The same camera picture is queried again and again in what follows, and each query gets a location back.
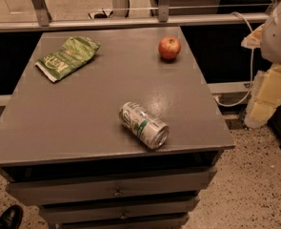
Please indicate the grey metal window railing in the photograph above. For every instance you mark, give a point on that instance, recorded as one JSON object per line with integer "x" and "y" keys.
{"x": 72, "y": 15}

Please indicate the top grey drawer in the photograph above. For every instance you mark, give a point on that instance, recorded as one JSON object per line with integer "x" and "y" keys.
{"x": 113, "y": 186}

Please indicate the green jalapeno chip bag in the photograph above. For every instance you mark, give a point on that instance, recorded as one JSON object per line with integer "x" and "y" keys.
{"x": 75, "y": 53}

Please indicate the bottom grey drawer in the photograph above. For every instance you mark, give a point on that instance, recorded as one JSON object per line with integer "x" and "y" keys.
{"x": 169, "y": 221}

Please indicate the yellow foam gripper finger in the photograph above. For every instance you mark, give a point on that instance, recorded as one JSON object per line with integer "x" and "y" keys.
{"x": 265, "y": 97}

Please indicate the grey drawer cabinet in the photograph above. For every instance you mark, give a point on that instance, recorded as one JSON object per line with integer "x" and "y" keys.
{"x": 72, "y": 129}

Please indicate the black leather shoe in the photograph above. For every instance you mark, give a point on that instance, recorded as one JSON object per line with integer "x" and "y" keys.
{"x": 11, "y": 218}

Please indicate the grey drawer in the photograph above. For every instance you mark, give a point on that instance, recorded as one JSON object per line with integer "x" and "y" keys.
{"x": 130, "y": 208}
{"x": 113, "y": 186}
{"x": 169, "y": 221}

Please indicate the middle grey drawer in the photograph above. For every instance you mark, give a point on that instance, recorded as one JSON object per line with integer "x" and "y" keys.
{"x": 130, "y": 208}

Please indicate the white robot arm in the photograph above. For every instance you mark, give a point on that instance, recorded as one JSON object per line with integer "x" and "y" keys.
{"x": 267, "y": 38}

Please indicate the silver green 7up can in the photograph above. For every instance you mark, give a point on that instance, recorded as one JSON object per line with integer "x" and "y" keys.
{"x": 149, "y": 129}

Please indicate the red apple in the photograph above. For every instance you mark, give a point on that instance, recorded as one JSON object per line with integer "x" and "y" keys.
{"x": 169, "y": 47}

